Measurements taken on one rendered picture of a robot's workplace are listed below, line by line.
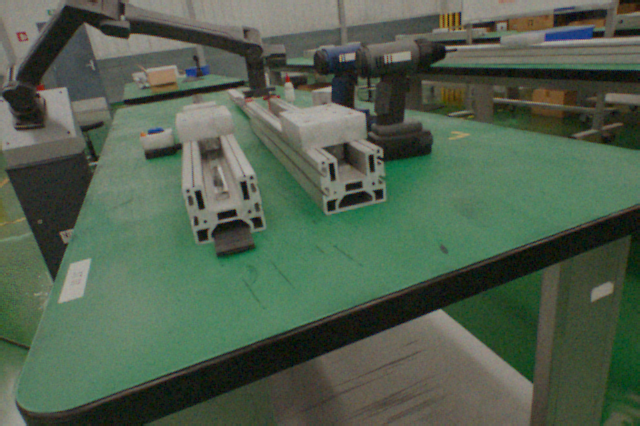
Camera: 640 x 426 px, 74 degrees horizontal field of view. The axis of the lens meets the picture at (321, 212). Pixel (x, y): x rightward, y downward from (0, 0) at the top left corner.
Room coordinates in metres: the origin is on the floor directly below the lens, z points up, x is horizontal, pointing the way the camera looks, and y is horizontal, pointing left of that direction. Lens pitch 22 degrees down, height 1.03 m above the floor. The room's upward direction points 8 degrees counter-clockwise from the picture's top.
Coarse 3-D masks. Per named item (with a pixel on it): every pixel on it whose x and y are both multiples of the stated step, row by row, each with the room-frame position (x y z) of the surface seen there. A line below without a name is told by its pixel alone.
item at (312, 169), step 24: (264, 120) 1.04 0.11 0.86; (264, 144) 1.11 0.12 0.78; (288, 144) 0.83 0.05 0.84; (360, 144) 0.65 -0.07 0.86; (288, 168) 0.83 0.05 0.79; (312, 168) 0.63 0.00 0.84; (336, 168) 0.60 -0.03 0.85; (360, 168) 0.63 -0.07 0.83; (312, 192) 0.65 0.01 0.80; (336, 192) 0.60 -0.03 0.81; (360, 192) 0.65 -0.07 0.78; (384, 192) 0.61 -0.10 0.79
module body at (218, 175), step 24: (192, 144) 0.83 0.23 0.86; (192, 168) 0.64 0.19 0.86; (216, 168) 0.73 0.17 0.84; (240, 168) 0.61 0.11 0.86; (192, 192) 0.55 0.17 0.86; (216, 192) 0.59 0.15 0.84; (240, 192) 0.56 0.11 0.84; (192, 216) 0.55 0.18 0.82; (216, 216) 0.55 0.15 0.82; (240, 216) 0.56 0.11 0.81
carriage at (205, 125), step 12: (216, 108) 1.00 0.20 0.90; (180, 120) 0.89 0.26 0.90; (192, 120) 0.86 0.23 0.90; (204, 120) 0.87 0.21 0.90; (216, 120) 0.87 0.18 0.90; (228, 120) 0.88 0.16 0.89; (180, 132) 0.85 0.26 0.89; (192, 132) 0.86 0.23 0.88; (204, 132) 0.87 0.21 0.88; (216, 132) 0.87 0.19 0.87; (228, 132) 0.88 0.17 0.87; (204, 144) 0.88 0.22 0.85; (216, 144) 0.89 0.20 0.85
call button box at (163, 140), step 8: (152, 136) 1.15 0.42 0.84; (160, 136) 1.15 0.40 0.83; (168, 136) 1.15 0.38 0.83; (144, 144) 1.14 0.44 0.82; (152, 144) 1.14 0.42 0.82; (160, 144) 1.15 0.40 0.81; (168, 144) 1.15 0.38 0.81; (176, 144) 1.19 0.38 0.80; (152, 152) 1.14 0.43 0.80; (160, 152) 1.15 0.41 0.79; (168, 152) 1.15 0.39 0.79
